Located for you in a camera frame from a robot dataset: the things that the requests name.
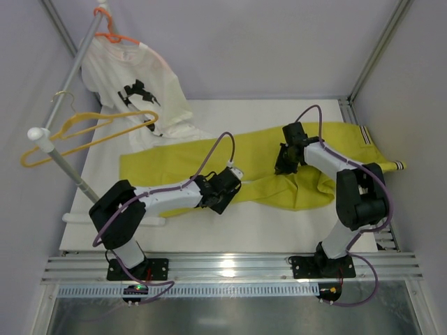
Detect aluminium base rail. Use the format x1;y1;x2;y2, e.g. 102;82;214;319
41;251;423;284

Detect yellow velvet hanger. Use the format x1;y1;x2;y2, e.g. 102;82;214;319
20;92;160;168

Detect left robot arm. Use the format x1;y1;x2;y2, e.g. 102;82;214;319
89;167;243;274

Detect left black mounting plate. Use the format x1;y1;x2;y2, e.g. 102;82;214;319
106;258;169;281

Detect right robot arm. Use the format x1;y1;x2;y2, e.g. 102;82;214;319
274;122;390;279

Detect black mounting plate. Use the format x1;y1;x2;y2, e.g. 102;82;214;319
106;258;169;281
288;255;356;279

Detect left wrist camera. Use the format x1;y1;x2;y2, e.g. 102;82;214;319
228;166;244;181

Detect yellow-green trousers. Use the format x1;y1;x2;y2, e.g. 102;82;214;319
119;121;408;218

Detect grey clothes rack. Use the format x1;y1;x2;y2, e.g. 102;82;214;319
27;0;167;230

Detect white printed t-shirt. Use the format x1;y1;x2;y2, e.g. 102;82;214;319
81;36;211;152

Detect slotted cable duct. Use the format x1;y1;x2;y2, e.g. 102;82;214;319
56;282;319;299

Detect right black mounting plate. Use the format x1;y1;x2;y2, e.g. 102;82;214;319
288;255;356;279

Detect orange plastic hanger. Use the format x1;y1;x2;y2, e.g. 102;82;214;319
94;7;140;45

